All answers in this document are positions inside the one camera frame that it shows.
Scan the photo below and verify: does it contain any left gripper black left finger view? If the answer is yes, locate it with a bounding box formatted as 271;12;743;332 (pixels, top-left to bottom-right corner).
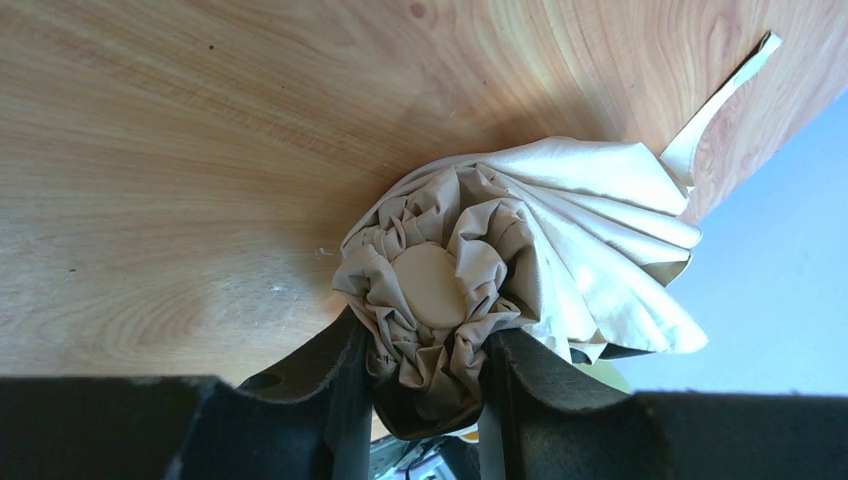
1;310;372;479

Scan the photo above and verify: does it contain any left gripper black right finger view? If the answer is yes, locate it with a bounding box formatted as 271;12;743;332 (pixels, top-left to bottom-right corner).
479;330;847;479

